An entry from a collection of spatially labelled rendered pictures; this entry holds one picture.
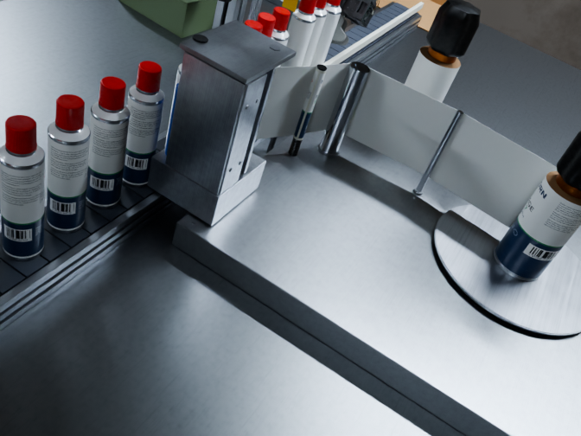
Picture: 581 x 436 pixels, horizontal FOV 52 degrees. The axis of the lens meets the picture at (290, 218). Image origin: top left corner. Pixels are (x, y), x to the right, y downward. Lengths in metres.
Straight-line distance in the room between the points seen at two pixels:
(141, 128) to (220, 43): 0.17
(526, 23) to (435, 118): 2.94
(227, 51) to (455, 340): 0.54
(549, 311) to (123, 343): 0.68
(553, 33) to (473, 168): 2.92
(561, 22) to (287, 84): 3.07
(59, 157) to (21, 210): 0.08
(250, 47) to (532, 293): 0.62
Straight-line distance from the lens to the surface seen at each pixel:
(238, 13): 1.33
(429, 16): 2.25
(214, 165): 0.89
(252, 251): 0.93
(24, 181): 0.78
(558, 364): 1.04
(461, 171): 1.15
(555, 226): 1.05
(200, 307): 0.90
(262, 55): 0.87
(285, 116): 1.10
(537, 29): 4.04
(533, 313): 1.07
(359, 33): 1.77
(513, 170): 1.12
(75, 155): 0.82
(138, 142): 0.94
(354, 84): 1.11
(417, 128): 1.15
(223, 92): 0.83
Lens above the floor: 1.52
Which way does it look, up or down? 39 degrees down
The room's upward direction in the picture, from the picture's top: 20 degrees clockwise
